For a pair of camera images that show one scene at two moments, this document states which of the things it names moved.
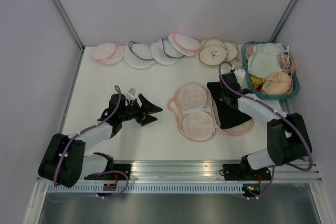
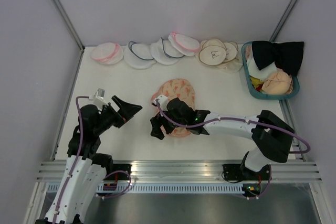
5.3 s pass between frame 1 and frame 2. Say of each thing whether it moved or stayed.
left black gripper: moved
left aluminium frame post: stayed
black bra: moved
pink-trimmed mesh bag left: stayed
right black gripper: moved
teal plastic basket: stayed
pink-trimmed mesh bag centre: stayed
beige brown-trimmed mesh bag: stayed
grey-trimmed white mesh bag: stayed
